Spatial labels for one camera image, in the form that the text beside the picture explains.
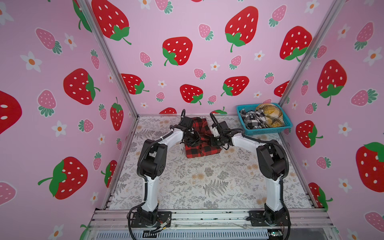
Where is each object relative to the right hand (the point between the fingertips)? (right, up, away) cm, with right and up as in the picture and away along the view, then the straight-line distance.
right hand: (208, 142), depth 98 cm
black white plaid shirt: (+33, +15, +6) cm, 37 cm away
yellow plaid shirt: (+49, +19, +9) cm, 53 cm away
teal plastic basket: (+57, +13, +6) cm, 59 cm away
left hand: (-3, +1, -2) cm, 4 cm away
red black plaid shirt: (-5, +12, +15) cm, 19 cm away
